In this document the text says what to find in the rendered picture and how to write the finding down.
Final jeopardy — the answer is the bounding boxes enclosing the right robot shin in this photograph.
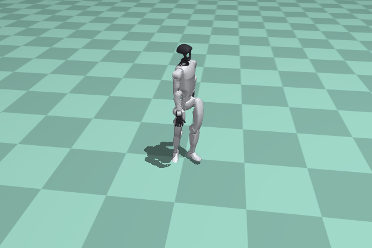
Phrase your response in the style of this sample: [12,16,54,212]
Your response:
[173,136,180,152]

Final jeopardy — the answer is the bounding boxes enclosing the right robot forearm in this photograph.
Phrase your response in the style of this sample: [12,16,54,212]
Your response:
[174,92,182,116]

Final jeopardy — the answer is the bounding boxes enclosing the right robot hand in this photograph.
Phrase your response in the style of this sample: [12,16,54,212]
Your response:
[175,111,186,127]

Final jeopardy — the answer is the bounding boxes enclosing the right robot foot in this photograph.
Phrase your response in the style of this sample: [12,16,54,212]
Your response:
[172,149,179,163]

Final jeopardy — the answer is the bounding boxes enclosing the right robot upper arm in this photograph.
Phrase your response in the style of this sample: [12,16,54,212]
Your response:
[172,69,183,97]

